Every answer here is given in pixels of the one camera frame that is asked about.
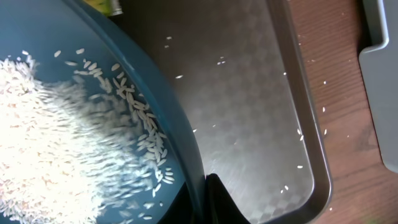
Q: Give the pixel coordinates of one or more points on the white green wrapper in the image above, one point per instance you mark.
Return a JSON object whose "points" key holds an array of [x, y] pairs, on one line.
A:
{"points": [[106, 7]]}

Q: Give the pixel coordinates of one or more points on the dark blue plate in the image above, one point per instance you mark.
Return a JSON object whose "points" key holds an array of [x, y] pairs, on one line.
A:
{"points": [[52, 32]]}

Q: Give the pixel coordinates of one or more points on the pile of white rice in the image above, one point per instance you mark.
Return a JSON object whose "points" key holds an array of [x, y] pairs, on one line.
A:
{"points": [[84, 150]]}

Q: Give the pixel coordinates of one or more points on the brown serving tray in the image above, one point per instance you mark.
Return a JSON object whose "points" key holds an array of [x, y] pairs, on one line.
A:
{"points": [[236, 69]]}

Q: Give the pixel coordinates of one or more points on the grey dishwasher rack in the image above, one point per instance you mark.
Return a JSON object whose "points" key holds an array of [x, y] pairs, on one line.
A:
{"points": [[378, 64]]}

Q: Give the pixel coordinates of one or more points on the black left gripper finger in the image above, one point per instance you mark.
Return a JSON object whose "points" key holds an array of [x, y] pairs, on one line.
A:
{"points": [[219, 206]]}

